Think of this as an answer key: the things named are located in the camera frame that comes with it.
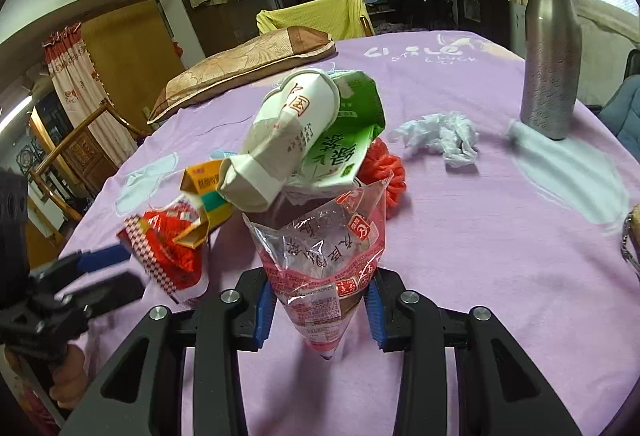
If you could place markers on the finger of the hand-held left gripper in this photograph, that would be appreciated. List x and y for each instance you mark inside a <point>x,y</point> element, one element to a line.
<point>117,288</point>
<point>105,257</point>

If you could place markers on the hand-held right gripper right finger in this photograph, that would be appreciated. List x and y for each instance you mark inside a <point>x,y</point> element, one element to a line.
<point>374,316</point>

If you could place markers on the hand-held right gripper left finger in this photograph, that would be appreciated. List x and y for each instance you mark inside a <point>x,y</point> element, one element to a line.
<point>263,316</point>

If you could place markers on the red white snack packet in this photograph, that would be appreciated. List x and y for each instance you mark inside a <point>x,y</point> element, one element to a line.
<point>170,246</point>

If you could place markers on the clear red-printed plastic bag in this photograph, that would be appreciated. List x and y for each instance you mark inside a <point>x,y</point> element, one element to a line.
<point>320,276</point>

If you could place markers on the orange medicine box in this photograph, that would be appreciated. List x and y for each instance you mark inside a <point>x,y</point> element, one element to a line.
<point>200,181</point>

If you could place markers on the red mesh net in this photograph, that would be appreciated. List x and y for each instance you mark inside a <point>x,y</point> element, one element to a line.
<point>385,164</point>

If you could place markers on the white paper cup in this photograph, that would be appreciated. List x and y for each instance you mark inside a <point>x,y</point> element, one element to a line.
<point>280,136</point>

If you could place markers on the green drink carton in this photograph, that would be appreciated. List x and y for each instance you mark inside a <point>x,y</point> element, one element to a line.
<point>350,116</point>

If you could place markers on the person's left hand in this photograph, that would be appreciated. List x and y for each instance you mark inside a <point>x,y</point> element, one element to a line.
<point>67,376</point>

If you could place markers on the wooden chair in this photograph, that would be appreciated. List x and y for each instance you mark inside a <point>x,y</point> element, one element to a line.
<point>65,146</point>

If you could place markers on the floral curtain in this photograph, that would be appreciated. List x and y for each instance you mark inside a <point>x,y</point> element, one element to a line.
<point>80,81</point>

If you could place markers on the white knitted yarn piece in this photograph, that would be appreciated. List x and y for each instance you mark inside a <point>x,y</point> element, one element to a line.
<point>450,136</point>

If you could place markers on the wooden door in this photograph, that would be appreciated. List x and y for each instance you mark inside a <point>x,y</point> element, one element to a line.
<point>125,51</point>

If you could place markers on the brown beige pillow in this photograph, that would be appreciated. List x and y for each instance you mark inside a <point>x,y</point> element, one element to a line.
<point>240,61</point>

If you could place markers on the brown key pouch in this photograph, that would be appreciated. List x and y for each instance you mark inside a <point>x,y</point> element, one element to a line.
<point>634,236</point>

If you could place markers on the brown wardrobe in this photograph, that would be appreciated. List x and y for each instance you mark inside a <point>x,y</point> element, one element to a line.
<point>252,11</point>

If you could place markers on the chair with yellow cloth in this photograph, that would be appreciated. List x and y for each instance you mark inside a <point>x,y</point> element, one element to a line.
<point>320,11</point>

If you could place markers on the steel water bottle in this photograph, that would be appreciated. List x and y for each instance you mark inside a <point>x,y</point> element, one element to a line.
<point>550,56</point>

